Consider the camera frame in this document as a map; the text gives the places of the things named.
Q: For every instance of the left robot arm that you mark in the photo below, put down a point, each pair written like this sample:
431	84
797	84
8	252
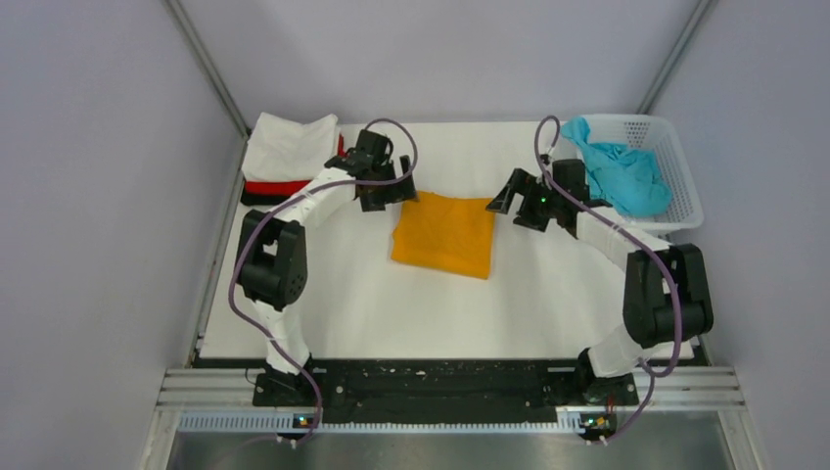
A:
271	265

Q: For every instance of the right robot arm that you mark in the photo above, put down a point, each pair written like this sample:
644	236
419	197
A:
666	297

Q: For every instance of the red folded t-shirt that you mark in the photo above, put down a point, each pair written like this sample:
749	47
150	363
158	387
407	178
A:
275	188

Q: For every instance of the white folded t-shirt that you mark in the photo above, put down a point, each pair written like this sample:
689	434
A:
272	129

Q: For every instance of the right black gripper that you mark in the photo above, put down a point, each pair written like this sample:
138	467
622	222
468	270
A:
527	186

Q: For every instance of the blue t-shirt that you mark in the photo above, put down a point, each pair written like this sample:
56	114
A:
627	178

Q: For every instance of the white plastic basket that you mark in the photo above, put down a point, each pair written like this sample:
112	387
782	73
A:
658	135

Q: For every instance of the yellow t-shirt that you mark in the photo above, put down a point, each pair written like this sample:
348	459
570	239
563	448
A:
453	235

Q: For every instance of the black folded t-shirt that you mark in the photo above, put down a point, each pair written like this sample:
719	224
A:
251	199

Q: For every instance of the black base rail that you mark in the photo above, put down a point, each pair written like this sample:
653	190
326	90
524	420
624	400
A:
443	392

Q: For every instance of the aluminium frame rail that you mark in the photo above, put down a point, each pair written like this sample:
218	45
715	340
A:
696	418

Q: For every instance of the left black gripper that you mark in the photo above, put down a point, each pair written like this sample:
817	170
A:
399	191

